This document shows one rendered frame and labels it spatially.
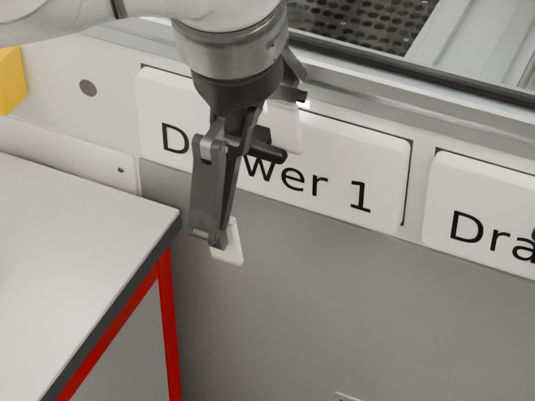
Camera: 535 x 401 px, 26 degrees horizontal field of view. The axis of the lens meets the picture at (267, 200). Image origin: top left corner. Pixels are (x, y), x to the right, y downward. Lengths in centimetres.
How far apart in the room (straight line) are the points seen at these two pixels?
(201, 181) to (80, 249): 32
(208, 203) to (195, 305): 47
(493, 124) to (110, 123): 44
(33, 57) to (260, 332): 42
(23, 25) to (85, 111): 50
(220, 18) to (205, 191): 17
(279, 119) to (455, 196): 18
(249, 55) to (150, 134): 37
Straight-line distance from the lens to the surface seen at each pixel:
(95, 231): 125
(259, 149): 111
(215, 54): 87
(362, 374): 137
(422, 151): 110
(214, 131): 93
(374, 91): 108
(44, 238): 126
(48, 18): 79
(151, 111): 120
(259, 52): 88
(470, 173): 108
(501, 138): 106
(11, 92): 128
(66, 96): 128
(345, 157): 112
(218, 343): 144
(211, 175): 94
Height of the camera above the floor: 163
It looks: 43 degrees down
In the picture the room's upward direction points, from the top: straight up
